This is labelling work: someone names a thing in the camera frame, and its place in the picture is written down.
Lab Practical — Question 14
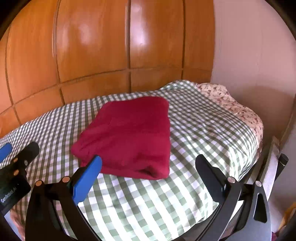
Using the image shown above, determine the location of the red cloth garment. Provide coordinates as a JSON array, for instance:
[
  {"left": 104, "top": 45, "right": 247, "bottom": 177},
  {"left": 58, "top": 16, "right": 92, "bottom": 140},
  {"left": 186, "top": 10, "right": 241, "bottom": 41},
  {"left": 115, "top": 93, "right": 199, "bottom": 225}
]
[{"left": 71, "top": 96, "right": 171, "bottom": 180}]

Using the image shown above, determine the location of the floral pillow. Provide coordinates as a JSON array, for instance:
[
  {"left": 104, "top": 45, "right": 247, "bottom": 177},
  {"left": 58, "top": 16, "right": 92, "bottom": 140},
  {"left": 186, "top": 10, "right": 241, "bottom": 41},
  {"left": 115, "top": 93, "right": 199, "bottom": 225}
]
[{"left": 196, "top": 83, "right": 264, "bottom": 150}]

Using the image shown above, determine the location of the green white checkered bedsheet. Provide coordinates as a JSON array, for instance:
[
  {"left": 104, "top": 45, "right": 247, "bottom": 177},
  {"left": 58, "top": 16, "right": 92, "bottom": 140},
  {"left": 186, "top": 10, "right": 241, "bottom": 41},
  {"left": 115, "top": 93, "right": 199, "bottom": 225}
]
[{"left": 1, "top": 80, "right": 264, "bottom": 240}]

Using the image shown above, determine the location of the white bed frame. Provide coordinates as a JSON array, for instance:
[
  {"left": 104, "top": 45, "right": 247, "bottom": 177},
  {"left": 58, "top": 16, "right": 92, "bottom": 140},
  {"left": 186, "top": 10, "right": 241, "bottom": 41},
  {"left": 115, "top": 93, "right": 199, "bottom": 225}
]
[{"left": 238, "top": 136, "right": 282, "bottom": 239}]

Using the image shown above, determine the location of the wooden wardrobe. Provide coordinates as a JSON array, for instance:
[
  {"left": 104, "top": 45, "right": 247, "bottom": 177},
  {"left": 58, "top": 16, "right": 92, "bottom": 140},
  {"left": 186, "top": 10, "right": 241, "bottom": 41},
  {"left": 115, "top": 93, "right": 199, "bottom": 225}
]
[{"left": 1, "top": 1, "right": 215, "bottom": 136}]

